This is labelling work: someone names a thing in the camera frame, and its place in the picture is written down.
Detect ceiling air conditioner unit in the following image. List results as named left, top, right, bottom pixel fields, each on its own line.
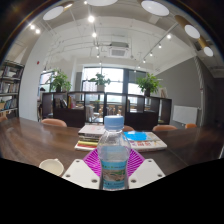
left=108, top=42, right=130, bottom=58

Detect tall leafy green potted plant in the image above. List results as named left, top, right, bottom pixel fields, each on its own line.
left=135, top=72, right=163, bottom=98

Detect cream cylindrical cup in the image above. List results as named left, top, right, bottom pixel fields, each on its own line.
left=38, top=158, right=65, bottom=177

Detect flat book with blue cover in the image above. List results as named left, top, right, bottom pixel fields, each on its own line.
left=123, top=130, right=168, bottom=153

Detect clear water bottle blue cap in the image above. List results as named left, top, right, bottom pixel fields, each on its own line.
left=96, top=115, right=132, bottom=192

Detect low dark open shelf unit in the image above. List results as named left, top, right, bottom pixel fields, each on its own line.
left=41, top=90, right=174, bottom=132

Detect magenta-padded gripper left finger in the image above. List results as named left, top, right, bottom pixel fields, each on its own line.
left=62, top=147, right=101, bottom=190

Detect tall dark bookshelf with books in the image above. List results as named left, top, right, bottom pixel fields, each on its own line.
left=0, top=59, right=25, bottom=119

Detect round white ceiling lamps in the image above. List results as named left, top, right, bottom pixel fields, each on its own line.
left=42, top=0, right=215, bottom=58

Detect bushy green potted plant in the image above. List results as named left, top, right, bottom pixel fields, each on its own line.
left=48, top=69, right=73, bottom=93

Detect green plant in white pot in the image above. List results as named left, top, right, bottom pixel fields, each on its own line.
left=89, top=73, right=112, bottom=92

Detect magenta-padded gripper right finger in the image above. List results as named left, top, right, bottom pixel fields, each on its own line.
left=128, top=147, right=167, bottom=190

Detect group of orange chairs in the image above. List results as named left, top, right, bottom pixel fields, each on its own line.
left=0, top=114, right=198, bottom=133

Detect small ceiling spotlights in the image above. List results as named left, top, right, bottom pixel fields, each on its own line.
left=29, top=13, right=173, bottom=73

